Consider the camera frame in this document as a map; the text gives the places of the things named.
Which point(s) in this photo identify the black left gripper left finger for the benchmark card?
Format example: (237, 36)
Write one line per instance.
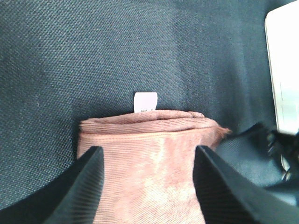
(81, 202)

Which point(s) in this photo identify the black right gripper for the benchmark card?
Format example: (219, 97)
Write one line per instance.
(266, 157)

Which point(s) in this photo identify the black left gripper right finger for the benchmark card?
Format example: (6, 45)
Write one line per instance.
(227, 197)

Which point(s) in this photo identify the brown microfiber towel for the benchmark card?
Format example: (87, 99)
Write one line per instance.
(148, 164)

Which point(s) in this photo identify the white plastic basket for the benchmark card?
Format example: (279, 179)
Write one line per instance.
(282, 37)

